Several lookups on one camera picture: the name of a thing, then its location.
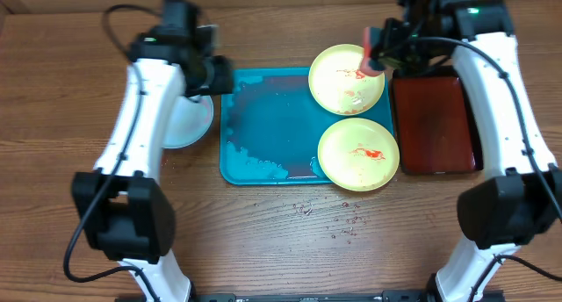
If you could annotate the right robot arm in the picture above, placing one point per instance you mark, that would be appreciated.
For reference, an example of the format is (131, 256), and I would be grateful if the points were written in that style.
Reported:
(520, 196)

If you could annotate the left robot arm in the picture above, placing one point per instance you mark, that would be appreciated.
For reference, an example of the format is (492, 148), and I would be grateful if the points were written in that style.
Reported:
(122, 209)

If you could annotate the teal plastic tray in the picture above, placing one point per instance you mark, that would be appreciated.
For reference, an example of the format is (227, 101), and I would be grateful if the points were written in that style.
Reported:
(270, 128)

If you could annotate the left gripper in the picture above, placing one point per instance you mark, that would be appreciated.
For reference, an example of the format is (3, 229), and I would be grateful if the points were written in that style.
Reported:
(221, 82)

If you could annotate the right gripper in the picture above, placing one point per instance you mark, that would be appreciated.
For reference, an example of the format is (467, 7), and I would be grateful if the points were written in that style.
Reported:
(388, 42)

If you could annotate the white round plate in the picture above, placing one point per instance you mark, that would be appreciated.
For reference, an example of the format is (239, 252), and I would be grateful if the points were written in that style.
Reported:
(189, 121)

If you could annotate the dark red lacquer tray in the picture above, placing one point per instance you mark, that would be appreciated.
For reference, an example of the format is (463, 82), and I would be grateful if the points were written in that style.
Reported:
(435, 127)

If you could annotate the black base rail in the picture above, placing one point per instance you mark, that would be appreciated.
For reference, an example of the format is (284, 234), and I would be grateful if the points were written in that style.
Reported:
(385, 296)

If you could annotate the yellow-green round plate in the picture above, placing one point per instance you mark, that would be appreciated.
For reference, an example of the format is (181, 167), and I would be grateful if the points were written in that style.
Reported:
(339, 86)
(358, 154)

